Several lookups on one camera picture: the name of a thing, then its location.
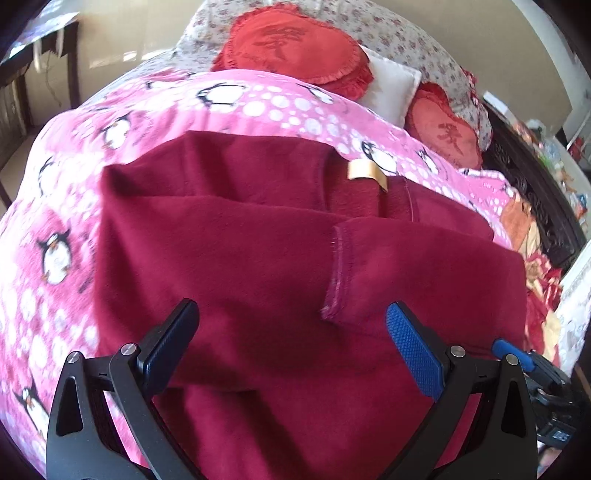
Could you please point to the small red heart cushion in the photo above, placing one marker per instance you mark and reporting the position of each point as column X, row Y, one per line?
column 443, row 129

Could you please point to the pink penguin print blanket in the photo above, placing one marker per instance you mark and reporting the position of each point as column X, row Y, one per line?
column 55, row 184

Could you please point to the white pillow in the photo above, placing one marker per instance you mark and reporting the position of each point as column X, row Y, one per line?
column 392, row 83

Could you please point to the dark wooden table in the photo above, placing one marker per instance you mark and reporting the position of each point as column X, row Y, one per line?
column 69, row 55

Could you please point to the pile of bottles and packets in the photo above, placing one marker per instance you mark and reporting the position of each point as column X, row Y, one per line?
column 558, row 157

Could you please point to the white ornate chair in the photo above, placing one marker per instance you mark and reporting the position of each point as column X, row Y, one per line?
column 577, row 295

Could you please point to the large red heart cushion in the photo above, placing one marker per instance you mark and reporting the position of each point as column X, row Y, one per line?
column 295, row 46

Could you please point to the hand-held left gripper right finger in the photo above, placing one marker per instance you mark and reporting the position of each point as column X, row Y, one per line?
column 413, row 350

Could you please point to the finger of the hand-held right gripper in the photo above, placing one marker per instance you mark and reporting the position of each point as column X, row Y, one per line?
column 499, row 347

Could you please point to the floral pillow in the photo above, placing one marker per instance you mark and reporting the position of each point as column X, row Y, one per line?
column 406, row 32

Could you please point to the maroon fleece garment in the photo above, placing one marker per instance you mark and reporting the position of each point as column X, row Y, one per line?
column 258, row 258

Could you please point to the dark wooden headboard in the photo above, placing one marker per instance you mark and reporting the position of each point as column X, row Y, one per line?
column 531, row 184

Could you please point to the small white box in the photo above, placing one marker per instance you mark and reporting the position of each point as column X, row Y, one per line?
column 497, row 104

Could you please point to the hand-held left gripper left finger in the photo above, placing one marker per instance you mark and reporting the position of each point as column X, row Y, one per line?
column 168, row 346

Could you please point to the red orange floral blanket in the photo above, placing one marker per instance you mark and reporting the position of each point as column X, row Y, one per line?
column 540, row 277

